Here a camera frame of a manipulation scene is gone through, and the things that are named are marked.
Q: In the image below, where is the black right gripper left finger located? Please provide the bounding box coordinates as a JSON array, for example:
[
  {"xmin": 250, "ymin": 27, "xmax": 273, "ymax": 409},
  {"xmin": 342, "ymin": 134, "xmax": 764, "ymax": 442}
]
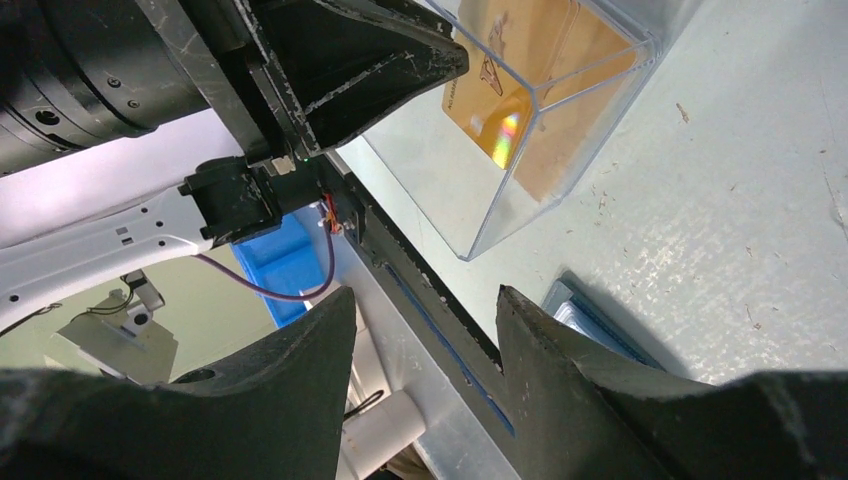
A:
[{"xmin": 1, "ymin": 287, "xmax": 356, "ymax": 479}]

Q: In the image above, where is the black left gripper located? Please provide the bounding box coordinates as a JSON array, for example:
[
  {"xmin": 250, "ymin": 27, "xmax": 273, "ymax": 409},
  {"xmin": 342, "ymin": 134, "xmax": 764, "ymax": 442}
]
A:
[{"xmin": 139, "ymin": 1, "xmax": 469, "ymax": 160}]

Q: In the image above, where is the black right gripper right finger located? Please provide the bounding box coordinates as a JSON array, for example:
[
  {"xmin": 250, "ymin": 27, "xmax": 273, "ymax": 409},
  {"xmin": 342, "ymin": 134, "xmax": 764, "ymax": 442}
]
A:
[{"xmin": 496, "ymin": 286, "xmax": 847, "ymax": 479}]

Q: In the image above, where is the blue leather card holder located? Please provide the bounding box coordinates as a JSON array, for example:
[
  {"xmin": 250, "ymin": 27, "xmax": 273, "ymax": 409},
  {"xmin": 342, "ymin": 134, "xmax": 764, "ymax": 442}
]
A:
[{"xmin": 542, "ymin": 277, "xmax": 664, "ymax": 371}]

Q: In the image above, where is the clear acrylic card box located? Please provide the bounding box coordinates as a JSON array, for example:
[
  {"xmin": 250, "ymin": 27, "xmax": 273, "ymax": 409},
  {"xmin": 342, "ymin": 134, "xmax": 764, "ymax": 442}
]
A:
[{"xmin": 364, "ymin": 1, "xmax": 697, "ymax": 260}]

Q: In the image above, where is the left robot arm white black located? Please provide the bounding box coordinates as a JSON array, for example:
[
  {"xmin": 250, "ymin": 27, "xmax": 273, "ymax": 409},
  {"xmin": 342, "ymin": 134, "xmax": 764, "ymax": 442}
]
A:
[{"xmin": 1, "ymin": 1, "xmax": 469, "ymax": 329}]

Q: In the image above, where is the gold card in box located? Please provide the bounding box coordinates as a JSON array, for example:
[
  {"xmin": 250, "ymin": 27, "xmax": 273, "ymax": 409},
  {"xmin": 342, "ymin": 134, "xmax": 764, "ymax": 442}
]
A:
[{"xmin": 442, "ymin": 1, "xmax": 644, "ymax": 202}]

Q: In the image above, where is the blue plastic bin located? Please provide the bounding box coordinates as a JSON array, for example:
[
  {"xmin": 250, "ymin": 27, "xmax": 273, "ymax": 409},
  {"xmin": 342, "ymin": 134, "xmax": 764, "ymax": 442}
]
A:
[{"xmin": 231, "ymin": 207, "xmax": 329, "ymax": 295}]

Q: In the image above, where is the aluminium front frame rail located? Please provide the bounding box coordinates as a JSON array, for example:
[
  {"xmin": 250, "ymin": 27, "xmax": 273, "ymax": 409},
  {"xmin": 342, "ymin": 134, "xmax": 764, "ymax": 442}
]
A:
[{"xmin": 334, "ymin": 239, "xmax": 518, "ymax": 479}]

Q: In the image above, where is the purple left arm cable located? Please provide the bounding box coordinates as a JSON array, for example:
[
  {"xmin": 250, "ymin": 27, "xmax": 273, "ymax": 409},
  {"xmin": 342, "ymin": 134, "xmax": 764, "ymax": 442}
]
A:
[{"xmin": 192, "ymin": 205, "xmax": 338, "ymax": 304}]

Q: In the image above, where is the grey bracket below table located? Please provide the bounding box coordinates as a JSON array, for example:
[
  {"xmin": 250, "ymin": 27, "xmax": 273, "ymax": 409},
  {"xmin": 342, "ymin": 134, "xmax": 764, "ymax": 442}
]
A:
[{"xmin": 44, "ymin": 270, "xmax": 178, "ymax": 385}]

